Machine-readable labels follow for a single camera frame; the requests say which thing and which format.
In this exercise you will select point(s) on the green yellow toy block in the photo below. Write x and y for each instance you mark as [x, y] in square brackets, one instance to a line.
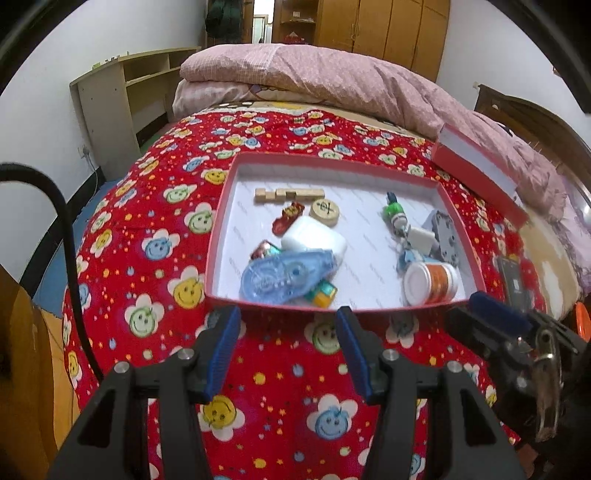
[324, 294]

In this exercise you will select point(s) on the red cardboard box tray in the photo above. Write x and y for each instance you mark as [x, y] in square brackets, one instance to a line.
[364, 258]

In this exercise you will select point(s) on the brown wooden furniture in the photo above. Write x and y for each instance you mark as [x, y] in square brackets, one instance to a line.
[27, 392]

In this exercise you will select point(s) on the white plastic case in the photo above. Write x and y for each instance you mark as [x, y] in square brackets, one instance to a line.
[316, 240]

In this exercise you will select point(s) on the dark hanging jacket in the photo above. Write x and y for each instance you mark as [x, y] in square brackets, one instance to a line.
[224, 21]

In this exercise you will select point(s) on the notched wooden puzzle stick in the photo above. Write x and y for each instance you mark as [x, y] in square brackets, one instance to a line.
[286, 194]

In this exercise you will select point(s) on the pink quilt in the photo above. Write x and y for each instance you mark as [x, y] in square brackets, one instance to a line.
[332, 78]

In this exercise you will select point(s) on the blue correction tape dispenser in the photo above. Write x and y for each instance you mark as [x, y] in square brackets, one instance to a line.
[281, 276]

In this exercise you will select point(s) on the orange bottle white cap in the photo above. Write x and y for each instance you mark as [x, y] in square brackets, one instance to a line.
[434, 282]

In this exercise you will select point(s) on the dark wooden headboard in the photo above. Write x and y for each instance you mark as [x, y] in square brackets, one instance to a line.
[535, 115]

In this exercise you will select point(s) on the brown wooden wardrobe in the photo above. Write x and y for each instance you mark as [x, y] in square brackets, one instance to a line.
[388, 27]

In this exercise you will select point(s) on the white wall socket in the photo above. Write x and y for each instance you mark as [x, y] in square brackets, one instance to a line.
[85, 150]

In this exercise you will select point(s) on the light blue small object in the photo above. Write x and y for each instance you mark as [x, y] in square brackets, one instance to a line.
[408, 259]

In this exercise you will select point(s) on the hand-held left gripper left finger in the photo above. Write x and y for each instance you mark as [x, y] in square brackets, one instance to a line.
[224, 350]

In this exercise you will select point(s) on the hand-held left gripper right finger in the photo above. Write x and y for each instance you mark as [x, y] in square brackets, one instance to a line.
[355, 350]

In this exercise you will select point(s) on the purple patterned pillow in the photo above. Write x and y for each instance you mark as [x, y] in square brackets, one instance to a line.
[572, 221]

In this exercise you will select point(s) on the white power adapter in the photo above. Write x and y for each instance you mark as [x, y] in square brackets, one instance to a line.
[421, 239]

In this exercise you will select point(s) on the dark flat card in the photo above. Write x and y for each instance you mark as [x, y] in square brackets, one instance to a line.
[513, 279]

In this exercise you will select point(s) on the round wooden chess piece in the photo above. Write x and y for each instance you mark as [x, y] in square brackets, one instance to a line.
[325, 211]

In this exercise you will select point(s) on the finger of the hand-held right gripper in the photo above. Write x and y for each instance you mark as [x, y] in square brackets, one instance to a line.
[475, 334]
[501, 311]

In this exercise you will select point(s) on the red cardboard box lid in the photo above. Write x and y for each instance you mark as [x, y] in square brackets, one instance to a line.
[475, 164]

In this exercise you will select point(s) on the cartoon print bed sheet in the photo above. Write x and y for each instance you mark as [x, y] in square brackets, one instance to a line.
[549, 249]

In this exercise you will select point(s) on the beige wooden bookshelf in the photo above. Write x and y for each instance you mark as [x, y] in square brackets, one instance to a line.
[101, 110]

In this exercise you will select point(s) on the grey metal bracket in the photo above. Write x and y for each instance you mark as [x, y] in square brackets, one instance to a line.
[445, 237]

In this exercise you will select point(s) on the red flower print blanket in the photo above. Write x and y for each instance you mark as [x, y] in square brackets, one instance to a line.
[277, 397]

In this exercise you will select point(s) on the small green bottle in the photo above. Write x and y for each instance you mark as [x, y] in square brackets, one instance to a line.
[395, 213]

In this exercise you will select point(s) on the orange object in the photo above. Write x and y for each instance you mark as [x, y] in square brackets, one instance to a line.
[584, 321]

